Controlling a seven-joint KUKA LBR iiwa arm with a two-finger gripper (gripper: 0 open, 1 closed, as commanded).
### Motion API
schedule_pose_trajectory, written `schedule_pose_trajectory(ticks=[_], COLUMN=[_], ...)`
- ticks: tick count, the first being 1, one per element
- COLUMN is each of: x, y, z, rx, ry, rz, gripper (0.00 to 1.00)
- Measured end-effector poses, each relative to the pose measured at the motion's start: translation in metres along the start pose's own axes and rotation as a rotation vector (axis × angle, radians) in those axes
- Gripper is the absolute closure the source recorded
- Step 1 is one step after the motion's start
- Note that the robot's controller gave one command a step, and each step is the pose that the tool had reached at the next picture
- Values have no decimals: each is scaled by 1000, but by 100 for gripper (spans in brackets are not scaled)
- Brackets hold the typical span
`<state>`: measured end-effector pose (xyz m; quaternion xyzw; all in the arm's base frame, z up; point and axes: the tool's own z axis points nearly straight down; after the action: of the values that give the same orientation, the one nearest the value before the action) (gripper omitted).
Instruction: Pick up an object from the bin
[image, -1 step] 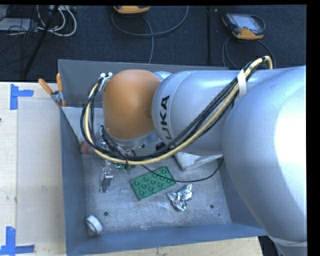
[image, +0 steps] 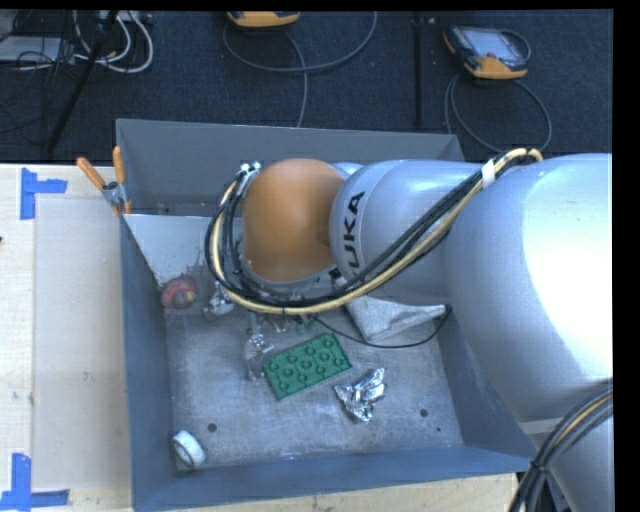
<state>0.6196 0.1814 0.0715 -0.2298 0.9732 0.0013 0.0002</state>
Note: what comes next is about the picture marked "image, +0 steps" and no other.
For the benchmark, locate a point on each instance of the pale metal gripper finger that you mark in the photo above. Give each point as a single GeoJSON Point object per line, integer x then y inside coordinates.
{"type": "Point", "coordinates": [267, 354]}
{"type": "Point", "coordinates": [253, 356]}

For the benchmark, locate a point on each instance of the dark green flat block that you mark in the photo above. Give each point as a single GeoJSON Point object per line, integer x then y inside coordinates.
{"type": "Point", "coordinates": [306, 366]}

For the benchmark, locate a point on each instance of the grey metal bin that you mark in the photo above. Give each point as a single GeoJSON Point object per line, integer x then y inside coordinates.
{"type": "Point", "coordinates": [300, 430]}

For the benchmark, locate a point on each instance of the red-orange toy fruit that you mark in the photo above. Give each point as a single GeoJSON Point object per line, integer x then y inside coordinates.
{"type": "Point", "coordinates": [178, 293]}

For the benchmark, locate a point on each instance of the crumpled silver foil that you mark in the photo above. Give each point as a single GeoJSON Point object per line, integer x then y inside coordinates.
{"type": "Point", "coordinates": [361, 395]}

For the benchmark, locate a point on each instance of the grey cloth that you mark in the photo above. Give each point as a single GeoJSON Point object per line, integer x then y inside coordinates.
{"type": "Point", "coordinates": [390, 317]}

